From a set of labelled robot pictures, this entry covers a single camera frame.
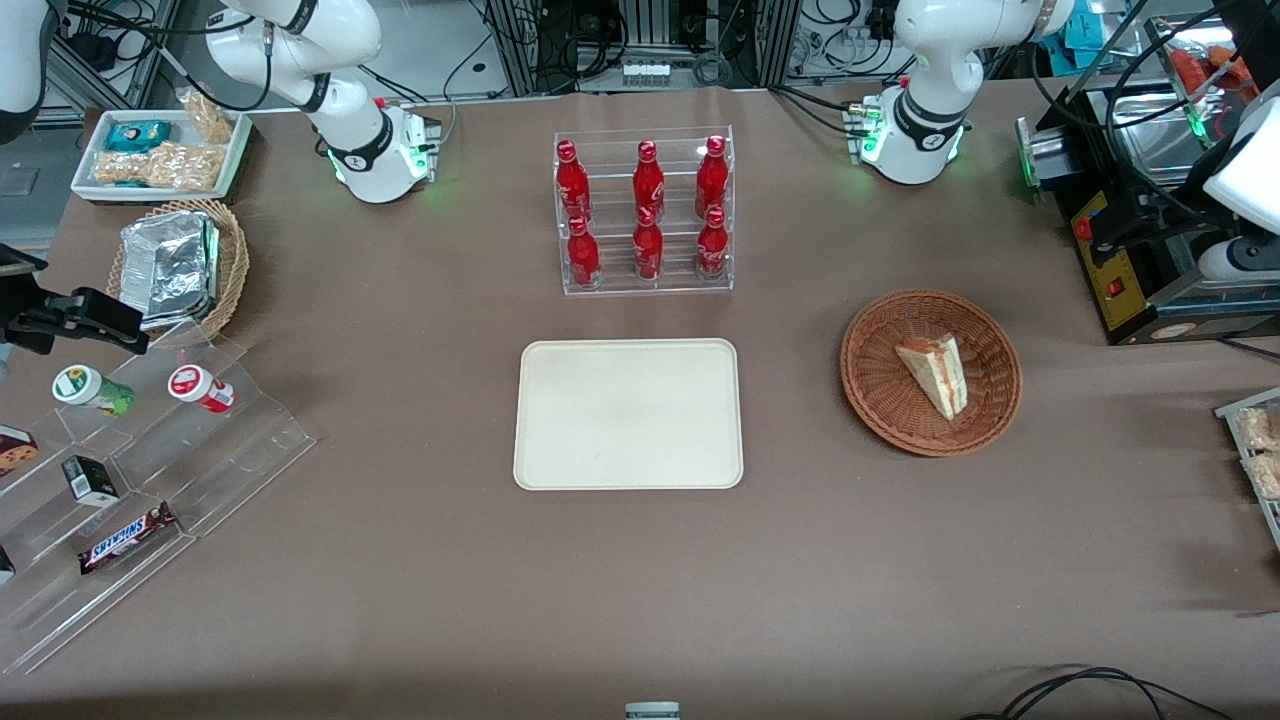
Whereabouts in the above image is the light wicker basket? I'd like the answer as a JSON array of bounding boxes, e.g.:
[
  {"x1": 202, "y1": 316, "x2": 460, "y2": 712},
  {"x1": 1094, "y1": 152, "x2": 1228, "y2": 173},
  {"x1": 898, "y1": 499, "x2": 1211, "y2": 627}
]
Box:
[{"x1": 105, "y1": 198, "x2": 251, "y2": 342}]

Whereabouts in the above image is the clear acrylic stepped display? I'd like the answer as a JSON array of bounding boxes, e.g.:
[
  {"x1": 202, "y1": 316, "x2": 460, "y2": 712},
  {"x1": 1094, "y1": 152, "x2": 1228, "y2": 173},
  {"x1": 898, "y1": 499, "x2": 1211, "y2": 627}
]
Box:
[{"x1": 0, "y1": 324, "x2": 318, "y2": 677}]

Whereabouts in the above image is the teal snack packet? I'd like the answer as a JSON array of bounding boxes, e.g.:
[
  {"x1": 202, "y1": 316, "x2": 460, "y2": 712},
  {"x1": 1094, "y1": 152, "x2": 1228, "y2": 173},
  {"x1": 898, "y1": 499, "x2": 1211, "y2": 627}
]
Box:
[{"x1": 104, "y1": 120, "x2": 174, "y2": 154}]

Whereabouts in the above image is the green lidded cup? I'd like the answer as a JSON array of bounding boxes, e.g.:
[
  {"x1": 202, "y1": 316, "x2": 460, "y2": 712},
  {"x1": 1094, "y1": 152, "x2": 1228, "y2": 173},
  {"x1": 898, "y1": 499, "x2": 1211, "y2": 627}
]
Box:
[{"x1": 51, "y1": 364, "x2": 136, "y2": 418}]

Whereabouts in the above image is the grey wire snack tray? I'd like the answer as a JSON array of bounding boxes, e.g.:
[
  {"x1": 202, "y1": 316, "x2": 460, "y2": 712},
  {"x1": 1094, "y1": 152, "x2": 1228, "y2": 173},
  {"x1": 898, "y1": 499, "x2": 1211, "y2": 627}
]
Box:
[{"x1": 1214, "y1": 387, "x2": 1280, "y2": 553}]

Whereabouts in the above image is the black floor cable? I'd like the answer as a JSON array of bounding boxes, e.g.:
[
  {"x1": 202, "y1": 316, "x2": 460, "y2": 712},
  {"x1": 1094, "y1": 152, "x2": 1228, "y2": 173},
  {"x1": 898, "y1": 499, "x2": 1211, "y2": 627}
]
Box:
[{"x1": 958, "y1": 666, "x2": 1237, "y2": 720}]

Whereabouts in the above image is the black food warmer appliance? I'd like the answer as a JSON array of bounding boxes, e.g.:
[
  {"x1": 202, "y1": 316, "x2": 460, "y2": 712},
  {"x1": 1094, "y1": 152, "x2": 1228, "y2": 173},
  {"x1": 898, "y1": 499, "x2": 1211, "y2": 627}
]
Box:
[{"x1": 1014, "y1": 0, "x2": 1280, "y2": 347}]

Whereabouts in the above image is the red lidded cup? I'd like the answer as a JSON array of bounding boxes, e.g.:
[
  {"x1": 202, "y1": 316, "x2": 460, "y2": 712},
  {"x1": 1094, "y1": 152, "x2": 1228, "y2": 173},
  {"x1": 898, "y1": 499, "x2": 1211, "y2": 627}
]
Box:
[{"x1": 166, "y1": 364, "x2": 237, "y2": 414}]

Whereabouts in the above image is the brown wicker basket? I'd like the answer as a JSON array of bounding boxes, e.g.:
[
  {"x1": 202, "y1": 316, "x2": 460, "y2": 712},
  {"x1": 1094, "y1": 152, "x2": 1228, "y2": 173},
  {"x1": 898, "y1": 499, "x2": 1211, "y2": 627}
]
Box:
[{"x1": 840, "y1": 289, "x2": 1023, "y2": 459}]

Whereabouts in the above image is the snickers chocolate bar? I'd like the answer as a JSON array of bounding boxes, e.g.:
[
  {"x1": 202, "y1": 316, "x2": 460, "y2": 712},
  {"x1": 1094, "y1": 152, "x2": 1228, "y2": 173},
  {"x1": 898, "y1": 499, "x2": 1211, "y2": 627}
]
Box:
[{"x1": 77, "y1": 502, "x2": 180, "y2": 576}]

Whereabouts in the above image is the silver foil packet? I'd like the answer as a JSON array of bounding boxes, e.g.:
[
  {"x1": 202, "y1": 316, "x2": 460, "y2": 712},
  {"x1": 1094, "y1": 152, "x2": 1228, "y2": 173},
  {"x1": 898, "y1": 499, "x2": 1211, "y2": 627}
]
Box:
[{"x1": 119, "y1": 211, "x2": 222, "y2": 332}]

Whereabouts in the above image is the brown cookie box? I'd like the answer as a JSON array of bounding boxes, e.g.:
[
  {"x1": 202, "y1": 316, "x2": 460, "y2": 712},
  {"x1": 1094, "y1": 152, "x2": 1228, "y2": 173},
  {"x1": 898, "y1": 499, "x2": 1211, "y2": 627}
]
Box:
[{"x1": 0, "y1": 425, "x2": 40, "y2": 480}]

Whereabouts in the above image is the triangular sandwich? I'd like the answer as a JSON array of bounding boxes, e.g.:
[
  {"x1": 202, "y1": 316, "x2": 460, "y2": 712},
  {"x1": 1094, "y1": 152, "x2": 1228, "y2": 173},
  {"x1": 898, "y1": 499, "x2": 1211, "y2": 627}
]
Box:
[{"x1": 894, "y1": 334, "x2": 970, "y2": 422}]

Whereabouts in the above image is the cream plastic tray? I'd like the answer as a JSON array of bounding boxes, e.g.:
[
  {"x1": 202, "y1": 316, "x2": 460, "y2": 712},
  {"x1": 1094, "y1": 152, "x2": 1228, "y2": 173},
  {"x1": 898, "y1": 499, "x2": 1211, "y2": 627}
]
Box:
[{"x1": 513, "y1": 338, "x2": 745, "y2": 492}]

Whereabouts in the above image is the clear acrylic bottle rack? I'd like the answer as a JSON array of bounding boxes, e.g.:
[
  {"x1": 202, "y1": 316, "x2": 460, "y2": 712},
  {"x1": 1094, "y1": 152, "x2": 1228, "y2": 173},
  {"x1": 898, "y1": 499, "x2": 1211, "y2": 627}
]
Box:
[{"x1": 553, "y1": 125, "x2": 735, "y2": 297}]

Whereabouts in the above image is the white rectangular snack tray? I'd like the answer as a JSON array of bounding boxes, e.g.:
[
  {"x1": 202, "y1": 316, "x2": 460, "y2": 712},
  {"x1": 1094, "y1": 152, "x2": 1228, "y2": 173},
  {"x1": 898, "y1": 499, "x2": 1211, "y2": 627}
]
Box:
[{"x1": 70, "y1": 108, "x2": 254, "y2": 205}]

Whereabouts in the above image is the red cola bottle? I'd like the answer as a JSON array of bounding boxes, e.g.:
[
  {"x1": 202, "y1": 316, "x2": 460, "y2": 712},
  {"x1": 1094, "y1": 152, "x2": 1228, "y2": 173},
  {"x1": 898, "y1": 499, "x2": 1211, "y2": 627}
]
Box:
[
  {"x1": 556, "y1": 140, "x2": 592, "y2": 224},
  {"x1": 566, "y1": 215, "x2": 602, "y2": 290},
  {"x1": 631, "y1": 207, "x2": 665, "y2": 282},
  {"x1": 696, "y1": 205, "x2": 731, "y2": 280},
  {"x1": 695, "y1": 135, "x2": 730, "y2": 219},
  {"x1": 632, "y1": 140, "x2": 667, "y2": 223}
]

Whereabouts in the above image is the small peanut snack bag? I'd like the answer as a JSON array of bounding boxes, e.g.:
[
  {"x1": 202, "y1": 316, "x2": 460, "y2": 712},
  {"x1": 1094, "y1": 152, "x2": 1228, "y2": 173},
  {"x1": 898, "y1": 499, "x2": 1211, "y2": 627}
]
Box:
[{"x1": 177, "y1": 88, "x2": 237, "y2": 145}]

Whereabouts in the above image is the small black box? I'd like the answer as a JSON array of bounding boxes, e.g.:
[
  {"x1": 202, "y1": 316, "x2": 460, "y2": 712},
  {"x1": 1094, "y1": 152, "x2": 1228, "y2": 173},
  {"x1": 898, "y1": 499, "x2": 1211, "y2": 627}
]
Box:
[{"x1": 61, "y1": 455, "x2": 122, "y2": 507}]

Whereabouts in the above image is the large peanut snack bag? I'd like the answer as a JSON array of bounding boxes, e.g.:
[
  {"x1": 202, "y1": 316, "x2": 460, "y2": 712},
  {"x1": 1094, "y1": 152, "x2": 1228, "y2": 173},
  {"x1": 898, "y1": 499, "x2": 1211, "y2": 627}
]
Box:
[{"x1": 92, "y1": 142, "x2": 227, "y2": 192}]

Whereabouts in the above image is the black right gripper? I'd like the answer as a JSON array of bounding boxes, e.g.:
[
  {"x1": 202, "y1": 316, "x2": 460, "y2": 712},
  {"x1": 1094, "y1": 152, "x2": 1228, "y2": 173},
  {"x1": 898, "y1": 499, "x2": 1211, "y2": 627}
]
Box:
[{"x1": 0, "y1": 287, "x2": 152, "y2": 357}]

